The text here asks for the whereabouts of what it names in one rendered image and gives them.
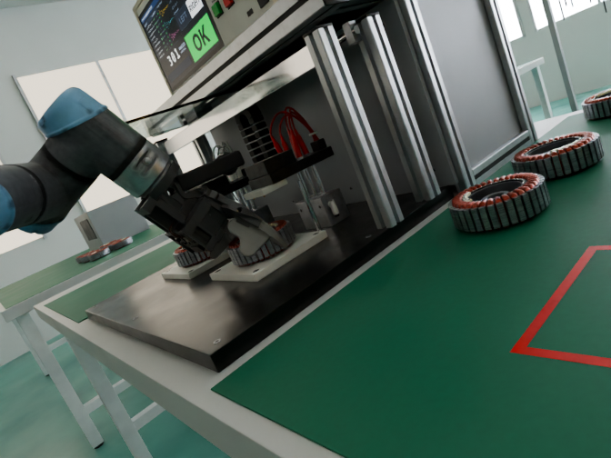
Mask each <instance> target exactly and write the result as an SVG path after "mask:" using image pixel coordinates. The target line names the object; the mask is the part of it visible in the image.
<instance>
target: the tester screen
mask: <svg viewBox="0 0 611 458"><path fill-rule="evenodd" d="M186 1H187V0H153V2H152V3H151V5H150V6H149V7H148V9H147V10H146V12H145V14H144V15H143V17H142V18H141V22H142V24H143V26H144V28H145V31H146V33H147V35H148V37H149V40H150V42H151V44H152V46H153V48H154V50H155V53H156V55H157V57H158V59H159V62H160V64H161V66H162V67H163V69H164V72H165V75H166V77H167V79H168V76H169V75H170V74H171V73H172V72H173V71H174V70H175V69H176V68H177V67H178V66H179V65H180V64H181V63H182V62H183V61H184V60H185V59H186V58H187V57H188V56H189V57H190V59H191V61H192V64H191V65H189V66H188V67H187V68H186V70H185V71H184V72H183V73H182V74H180V75H179V76H178V77H177V78H176V79H175V80H174V81H173V82H172V83H170V81H169V79H168V82H169V84H170V85H171V87H172V88H173V87H174V86H175V85H176V84H177V83H178V82H179V81H181V80H182V79H183V78H184V77H185V76H186V75H187V74H188V73H189V72H190V71H191V70H192V69H193V68H195V67H196V66H197V65H198V64H199V63H200V62H201V61H202V60H203V59H204V58H205V57H206V56H207V55H209V54H210V53H211V52H212V51H213V50H214V49H215V48H216V47H217V46H218V45H219V44H220V41H219V39H218V41H217V42H216V43H215V44H214V45H213V46H212V47H211V48H210V49H209V50H208V51H207V52H206V53H205V54H204V55H203V56H202V57H201V58H200V59H198V60H197V61H196V62H195V61H194V58H193V57H192V55H191V52H190V50H189V48H188V46H187V43H186V41H185V36H186V35H187V34H188V33H189V32H190V31H191V30H192V28H193V27H194V26H195V25H196V24H197V23H198V22H199V20H200V19H201V18H202V17H203V16H204V15H205V14H206V13H207V11H206V9H205V5H204V3H203V0H201V1H202V3H203V7H202V8H201V9H200V10H199V12H198V13H197V14H196V15H195V16H194V18H193V19H192V20H191V21H190V22H189V23H188V25H187V26H186V27H185V28H184V29H183V31H181V29H180V27H179V24H178V23H177V21H176V18H175V15H176V14H177V12H178V11H179V10H180V9H181V7H182V6H183V5H184V3H185V2H186ZM207 14H208V13H207ZM175 47H177V49H178V51H179V53H180V55H181V58H180V59H179V60H178V61H177V63H176V64H175V65H174V66H173V67H172V68H171V67H170V65H169V63H168V61H167V59H166V57H167V56H168V55H169V54H170V53H171V51H172V50H173V49H174V48H175Z"/></svg>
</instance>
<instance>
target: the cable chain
mask: <svg viewBox="0 0 611 458"><path fill-rule="evenodd" d="M262 120H264V117H263V115H262V114H261V111H260V109H259V108H258V106H257V105H253V106H251V107H249V108H248V109H246V110H245V111H244V112H242V113H240V114H238V115H236V116H235V121H236V124H239V125H238V129H239V130H240V131H241V130H243V129H246V128H248V127H250V126H251V128H248V129H246V130H244V131H242V132H241V135H242V137H245V136H247V135H250V134H252V135H250V136H248V137H246V138H244V141H245V144H248V143H250V142H253V141H254V140H256V139H258V138H259V137H262V136H264V135H267V134H269V130H268V128H266V129H264V130H261V131H258V132H256V133H255V131H257V130H260V129H262V128H265V127H266V123H265V121H264V122H261V123H258V122H260V121H262ZM255 123H258V124H255ZM253 124H255V125H253ZM252 125H253V126H252ZM253 133H255V134H253ZM270 141H272V140H271V138H270V135H268V136H266V137H263V138H261V139H259V140H257V141H255V142H253V143H251V144H248V145H247V146H246V147H247V150H251V149H254V148H256V147H258V146H260V145H261V144H265V143H268V142H270ZM272 148H274V143H273V142H272V143H269V144H266V145H263V146H261V147H259V148H257V149H255V150H253V151H251V152H249V154H250V156H251V157H252V156H255V155H257V154H261V153H263V152H265V151H267V150H269V149H272ZM276 154H278V152H277V151H276V149H274V150H271V151H269V152H267V153H264V154H261V155H259V156H256V157H254V158H252V160H253V162H254V164H255V163H257V162H260V161H262V160H264V159H266V158H268V157H271V156H273V155H276Z"/></svg>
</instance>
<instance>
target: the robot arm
mask: <svg viewBox="0 0 611 458"><path fill-rule="evenodd" d="M37 128H38V129H39V130H40V131H41V132H42V133H43V134H45V137H47V140H46V141H45V143H44V144H43V145H42V147H41V148H40V149H39V151H38V152H37V153H36V154H35V156H34V157H33V158H32V159H31V160H30V161H29V162H28V163H22V164H0V235H2V234H4V233H7V232H10V231H13V230H15V229H19V230H21V231H23V232H26V233H29V234H33V233H36V234H47V233H49V232H51V231H52V230H53V229H54V228H55V227H56V226H57V225H58V224H59V223H61V222H62V221H63V220H65V218H66V217H67V215H68V214H69V211H70V210H71V209H72V208H73V207H74V205H75V204H76V203H77V202H78V200H79V199H80V198H81V197H82V196H83V195H84V193H85V192H86V191H87V190H88V188H89V187H90V186H91V185H92V184H93V183H94V181H95V180H96V179H97V177H98V176H99V175H100V174H102V175H103V176H105V177H106V178H108V179H109V180H111V181H113V182H114V183H115V184H117V185H118V186H120V187H121V188H123V189H124V190H125V191H127V192H128V193H130V194H131V195H132V196H133V197H135V198H139V197H141V198H140V199H141V200H142V201H141V202H140V204H139V205H138V206H137V208H136V209H135V212H137V213H138V214H140V215H142V216H143V217H144V218H145V219H147V220H148V221H150V222H151V223H153V224H154V225H156V226H157V227H159V228H160V229H162V230H163V231H165V232H166V234H165V236H167V237H168V238H170V239H171V240H173V241H174V242H176V243H177V244H179V245H181V246H182V247H184V248H185V249H186V250H187V251H188V252H190V253H191V254H193V253H194V252H196V253H197V252H207V251H209V256H210V257H211V258H212V259H216V258H217V257H218V256H219V255H220V254H221V253H222V252H223V251H224V250H225V249H226V248H227V246H228V245H229V244H230V242H232V241H233V240H235V239H236V238H237V237H238V238H239V240H240V245H239V251H240V254H242V255H243V256H246V257H251V256H253V255H254V254H255V253H256V252H257V251H258V250H259V249H260V248H261V247H262V246H263V245H264V244H265V243H266V242H267V241H268V240H270V241H272V242H273V243H274V244H277V245H279V246H281V247H283V248H285V249H286V248H287V243H286V242H285V240H284V238H283V237H282V236H281V234H280V233H279V232H278V231H276V230H275V229H274V228H273V227H272V226H271V225H270V224H268V223H267V222H265V221H264V220H263V219H262V218H261V217H260V216H258V215H257V214H255V213H253V212H252V211H250V210H249V209H248V208H246V207H244V206H243V205H241V204H240V203H238V202H236V201H233V200H231V199H228V198H226V197H225V196H223V195H222V194H220V193H218V192H217V191H215V190H210V189H209V188H208V187H207V186H206V185H203V186H201V187H198V188H196V189H194V190H192V191H189V192H187V193H186V191H188V190H190V189H192V188H194V187H196V186H199V185H200V184H203V183H205V182H208V181H210V180H212V179H214V178H216V177H218V176H220V175H231V174H234V173H235V172H236V170H237V169H238V168H237V167H239V166H242V165H244V164H245V160H244V158H243V156H242V155H241V153H240V151H234V152H233V153H228V152H224V153H221V154H219V155H218V156H217V158H216V159H215V160H214V161H211V162H209V163H207V164H203V165H201V166H198V167H197V168H195V169H192V170H190V171H188V172H185V173H183V174H180V175H178V176H176V175H177V173H178V171H179V168H180V166H179V165H178V164H176V163H175V162H174V161H173V160H170V158H169V156H168V155H167V154H166V153H164V152H163V151H162V150H160V149H159V148H158V147H157V146H155V145H154V144H153V143H151V142H150V141H149V140H147V139H146V138H145V137H143V136H142V135H141V134H139V133H138V132H137V131H136V130H135V129H134V128H133V127H131V126H130V125H129V124H127V123H126V122H125V121H124V120H122V119H121V118H120V117H118V116H117V115H116V114H114V113H113V112H112V111H110V110H109V109H108V106H106V105H102V104H101V103H99V102H98V101H97V100H95V99H94V98H93V97H92V96H91V95H89V94H87V93H86V92H85V91H83V90H82V89H80V88H78V87H69V88H67V89H65V90H64V92H63V93H61V94H60V95H59V96H58V97H57V98H56V99H55V100H54V102H53V103H51V105H50V106H49V107H48V108H47V109H46V111H45V112H44V114H43V115H42V117H41V118H40V119H39V121H38V123H37ZM169 160H170V161H169ZM167 192H168V193H169V194H168V193H167ZM232 218H233V219H232ZM227 219H232V220H231V221H230V222H229V220H227ZM180 242H181V243H180ZM186 246H188V247H186Z"/></svg>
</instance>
